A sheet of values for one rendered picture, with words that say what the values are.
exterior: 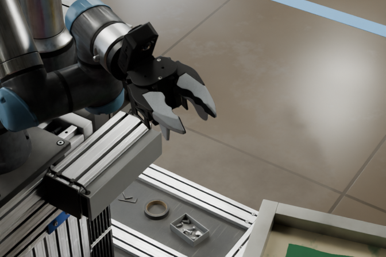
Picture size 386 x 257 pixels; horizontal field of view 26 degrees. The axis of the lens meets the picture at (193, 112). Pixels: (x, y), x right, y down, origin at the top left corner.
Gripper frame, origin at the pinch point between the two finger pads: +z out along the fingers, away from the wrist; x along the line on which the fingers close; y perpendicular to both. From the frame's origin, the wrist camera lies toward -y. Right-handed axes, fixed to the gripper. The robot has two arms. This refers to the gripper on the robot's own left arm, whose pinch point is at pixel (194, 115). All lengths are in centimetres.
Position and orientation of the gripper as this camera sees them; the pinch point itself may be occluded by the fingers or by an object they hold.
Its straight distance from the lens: 115.5
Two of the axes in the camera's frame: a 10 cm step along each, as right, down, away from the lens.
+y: 1.1, 7.3, 6.7
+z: 5.4, 5.3, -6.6
